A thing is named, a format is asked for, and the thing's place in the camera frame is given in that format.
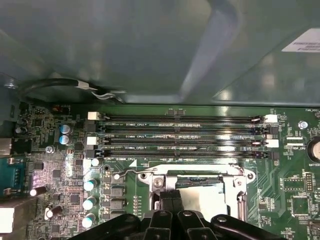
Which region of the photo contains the RAM slot with black clips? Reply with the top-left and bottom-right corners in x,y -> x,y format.
85,149 -> 280,161
84,121 -> 280,135

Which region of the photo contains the blue serial port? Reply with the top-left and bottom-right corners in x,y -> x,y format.
0,158 -> 26,198

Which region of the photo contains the black and grey PC case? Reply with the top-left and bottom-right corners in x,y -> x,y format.
0,0 -> 320,131

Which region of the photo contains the round coin battery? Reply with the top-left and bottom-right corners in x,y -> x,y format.
306,138 -> 320,164

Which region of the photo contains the RAM slot with white clips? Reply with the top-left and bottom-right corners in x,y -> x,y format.
87,111 -> 279,124
86,136 -> 280,149

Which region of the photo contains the white label sticker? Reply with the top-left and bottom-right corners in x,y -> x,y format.
280,27 -> 320,54

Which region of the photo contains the metal socket cover frame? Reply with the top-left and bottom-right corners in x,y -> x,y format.
149,169 -> 248,222

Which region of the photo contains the CPU socket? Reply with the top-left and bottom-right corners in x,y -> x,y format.
136,163 -> 257,223

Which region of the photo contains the thin wire locking lever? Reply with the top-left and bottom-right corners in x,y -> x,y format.
117,167 -> 158,177

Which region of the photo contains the black cable with white tag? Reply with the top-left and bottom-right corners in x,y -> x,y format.
17,77 -> 127,102

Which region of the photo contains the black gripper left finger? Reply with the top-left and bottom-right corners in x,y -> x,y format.
66,189 -> 174,240

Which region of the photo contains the green motherboard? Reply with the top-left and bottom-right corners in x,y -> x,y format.
0,103 -> 320,240

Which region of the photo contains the silver-topped CPU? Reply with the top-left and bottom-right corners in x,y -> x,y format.
176,175 -> 230,216

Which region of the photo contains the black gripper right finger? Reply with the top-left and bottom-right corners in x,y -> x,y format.
172,188 -> 283,240

